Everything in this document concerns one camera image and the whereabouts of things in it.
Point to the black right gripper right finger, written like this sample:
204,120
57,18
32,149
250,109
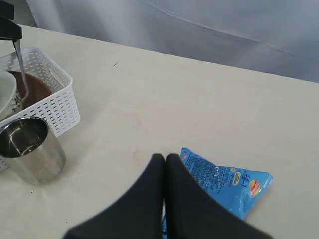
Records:
192,214

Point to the silver metal spoon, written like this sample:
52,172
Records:
17,47

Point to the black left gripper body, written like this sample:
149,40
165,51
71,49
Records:
7,10

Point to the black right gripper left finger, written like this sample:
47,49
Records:
137,214

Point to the stainless steel cup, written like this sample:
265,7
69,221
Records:
32,151

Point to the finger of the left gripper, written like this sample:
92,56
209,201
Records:
9,31

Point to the white ceramic bowl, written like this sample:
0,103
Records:
10,100

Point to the blue chips bag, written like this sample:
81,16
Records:
235,189

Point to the brown round plate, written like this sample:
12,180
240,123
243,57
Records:
38,90

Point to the white woven plastic basket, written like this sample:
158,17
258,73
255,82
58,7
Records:
58,109

